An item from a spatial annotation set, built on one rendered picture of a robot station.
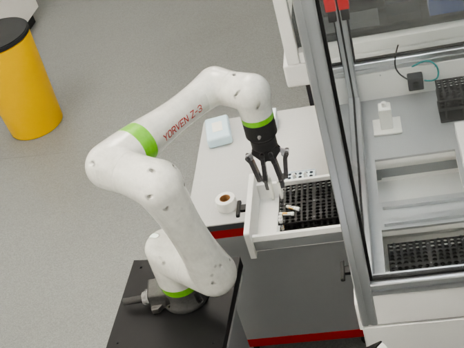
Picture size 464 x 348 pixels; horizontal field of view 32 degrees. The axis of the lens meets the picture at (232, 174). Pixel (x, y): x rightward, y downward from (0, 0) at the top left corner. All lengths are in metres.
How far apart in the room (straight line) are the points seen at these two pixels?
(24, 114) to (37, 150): 0.23
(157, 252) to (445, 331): 0.80
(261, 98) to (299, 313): 1.12
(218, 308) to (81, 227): 1.91
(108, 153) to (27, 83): 2.90
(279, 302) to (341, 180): 1.33
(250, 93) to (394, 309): 0.67
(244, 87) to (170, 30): 3.55
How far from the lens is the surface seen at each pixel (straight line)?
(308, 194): 2.51
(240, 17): 5.57
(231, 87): 2.18
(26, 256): 4.19
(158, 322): 2.42
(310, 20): 1.49
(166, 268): 2.26
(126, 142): 2.01
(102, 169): 1.97
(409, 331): 2.08
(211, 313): 2.39
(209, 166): 2.97
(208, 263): 2.11
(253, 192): 2.53
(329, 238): 2.42
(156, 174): 1.87
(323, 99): 1.59
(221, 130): 3.06
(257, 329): 3.12
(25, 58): 4.80
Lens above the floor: 2.52
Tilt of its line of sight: 37 degrees down
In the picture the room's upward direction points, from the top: 17 degrees counter-clockwise
